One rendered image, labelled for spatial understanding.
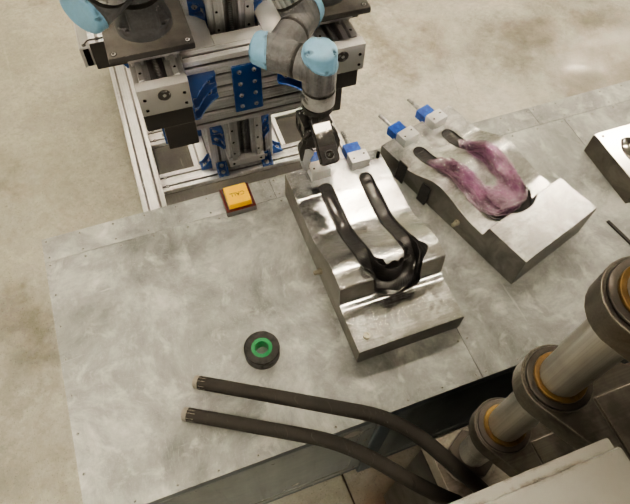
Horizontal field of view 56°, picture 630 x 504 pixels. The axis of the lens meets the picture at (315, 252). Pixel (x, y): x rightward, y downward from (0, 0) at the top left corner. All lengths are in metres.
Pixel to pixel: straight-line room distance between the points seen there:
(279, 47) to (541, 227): 0.74
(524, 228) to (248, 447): 0.81
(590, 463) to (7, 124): 2.85
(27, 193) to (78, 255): 1.28
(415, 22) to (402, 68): 0.38
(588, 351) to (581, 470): 0.16
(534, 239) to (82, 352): 1.08
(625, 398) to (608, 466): 0.26
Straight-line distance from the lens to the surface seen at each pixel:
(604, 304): 0.67
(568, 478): 0.66
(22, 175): 2.90
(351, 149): 1.55
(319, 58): 1.24
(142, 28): 1.65
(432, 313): 1.37
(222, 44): 1.78
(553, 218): 1.54
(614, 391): 0.93
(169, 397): 1.35
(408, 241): 1.39
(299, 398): 1.24
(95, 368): 1.42
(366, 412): 1.20
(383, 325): 1.34
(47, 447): 2.28
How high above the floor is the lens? 2.07
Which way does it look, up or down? 59 degrees down
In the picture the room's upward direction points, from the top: 3 degrees clockwise
